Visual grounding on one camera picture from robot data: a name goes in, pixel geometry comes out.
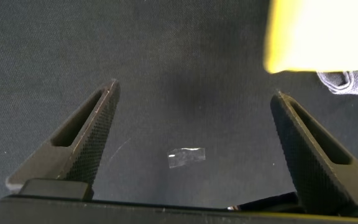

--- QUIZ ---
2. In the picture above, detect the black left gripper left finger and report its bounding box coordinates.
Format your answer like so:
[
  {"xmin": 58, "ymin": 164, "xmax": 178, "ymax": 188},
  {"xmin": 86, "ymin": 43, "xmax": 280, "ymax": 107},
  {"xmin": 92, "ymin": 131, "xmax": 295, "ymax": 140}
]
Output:
[{"xmin": 5, "ymin": 78, "xmax": 121, "ymax": 200}]

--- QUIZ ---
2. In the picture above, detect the crumpled silver foil scrap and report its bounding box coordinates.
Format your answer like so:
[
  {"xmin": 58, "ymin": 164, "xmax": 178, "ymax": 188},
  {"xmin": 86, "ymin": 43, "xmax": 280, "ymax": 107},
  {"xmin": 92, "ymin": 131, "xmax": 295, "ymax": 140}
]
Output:
[{"xmin": 167, "ymin": 147, "xmax": 206, "ymax": 169}]

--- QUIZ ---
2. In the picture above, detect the yellow towel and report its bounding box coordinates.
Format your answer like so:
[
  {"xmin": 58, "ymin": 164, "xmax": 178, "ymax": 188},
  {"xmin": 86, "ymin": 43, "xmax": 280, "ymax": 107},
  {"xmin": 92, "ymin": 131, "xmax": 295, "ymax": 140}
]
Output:
[{"xmin": 263, "ymin": 0, "xmax": 358, "ymax": 75}]

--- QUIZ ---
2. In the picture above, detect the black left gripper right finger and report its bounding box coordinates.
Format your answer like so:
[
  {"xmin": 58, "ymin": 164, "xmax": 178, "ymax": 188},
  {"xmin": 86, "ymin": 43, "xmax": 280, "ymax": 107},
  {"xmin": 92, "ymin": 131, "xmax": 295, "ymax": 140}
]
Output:
[{"xmin": 270, "ymin": 90, "xmax": 358, "ymax": 216}]

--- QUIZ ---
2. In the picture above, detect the black table cloth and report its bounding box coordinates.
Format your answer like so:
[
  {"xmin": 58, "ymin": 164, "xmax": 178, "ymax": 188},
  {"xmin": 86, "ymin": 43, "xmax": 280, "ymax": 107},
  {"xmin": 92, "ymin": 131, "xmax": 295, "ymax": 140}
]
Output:
[{"xmin": 0, "ymin": 0, "xmax": 358, "ymax": 209}]

